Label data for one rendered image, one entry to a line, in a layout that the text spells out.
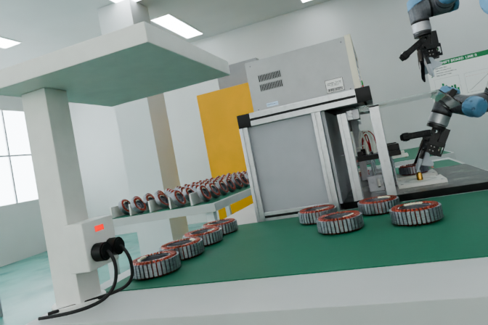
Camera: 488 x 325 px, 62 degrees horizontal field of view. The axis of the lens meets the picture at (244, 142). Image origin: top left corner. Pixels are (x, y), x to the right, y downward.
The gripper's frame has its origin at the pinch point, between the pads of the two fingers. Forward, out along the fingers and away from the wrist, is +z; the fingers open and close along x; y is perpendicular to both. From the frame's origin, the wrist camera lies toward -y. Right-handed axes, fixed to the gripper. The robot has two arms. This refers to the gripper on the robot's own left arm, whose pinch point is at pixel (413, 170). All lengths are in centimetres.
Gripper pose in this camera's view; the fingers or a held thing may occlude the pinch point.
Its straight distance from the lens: 178.1
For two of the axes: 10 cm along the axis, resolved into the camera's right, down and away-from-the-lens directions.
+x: 3.2, -0.2, 9.5
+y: 9.0, 3.2, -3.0
